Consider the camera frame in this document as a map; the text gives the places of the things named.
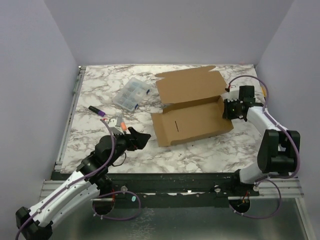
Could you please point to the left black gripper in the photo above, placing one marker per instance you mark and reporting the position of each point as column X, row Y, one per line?
column 138, row 139

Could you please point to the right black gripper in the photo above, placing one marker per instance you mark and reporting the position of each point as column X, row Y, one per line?
column 227, row 108

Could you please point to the brown cardboard box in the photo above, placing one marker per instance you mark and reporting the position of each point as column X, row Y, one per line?
column 194, row 106

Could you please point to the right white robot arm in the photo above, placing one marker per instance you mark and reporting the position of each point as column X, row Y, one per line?
column 278, row 152

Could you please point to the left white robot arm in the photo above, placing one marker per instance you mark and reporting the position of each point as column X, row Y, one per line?
column 88, row 181

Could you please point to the clear plastic screw organizer box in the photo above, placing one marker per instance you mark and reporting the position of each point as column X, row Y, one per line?
column 131, row 95

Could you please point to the orange capped marker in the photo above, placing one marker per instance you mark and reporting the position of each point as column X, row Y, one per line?
column 123, row 126

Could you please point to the yellow tape piece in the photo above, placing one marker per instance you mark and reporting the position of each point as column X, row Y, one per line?
column 264, row 91

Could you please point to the purple black highlighter marker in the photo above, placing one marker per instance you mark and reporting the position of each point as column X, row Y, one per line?
column 96, row 111

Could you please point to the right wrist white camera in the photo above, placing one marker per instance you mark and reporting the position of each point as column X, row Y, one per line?
column 232, row 93

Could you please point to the black metal base rail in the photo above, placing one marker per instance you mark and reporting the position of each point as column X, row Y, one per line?
column 123, row 197

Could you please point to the aluminium side rail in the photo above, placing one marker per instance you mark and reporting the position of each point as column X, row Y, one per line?
column 75, row 97

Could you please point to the aluminium front extrusion rail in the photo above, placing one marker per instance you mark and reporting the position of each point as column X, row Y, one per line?
column 187, row 184

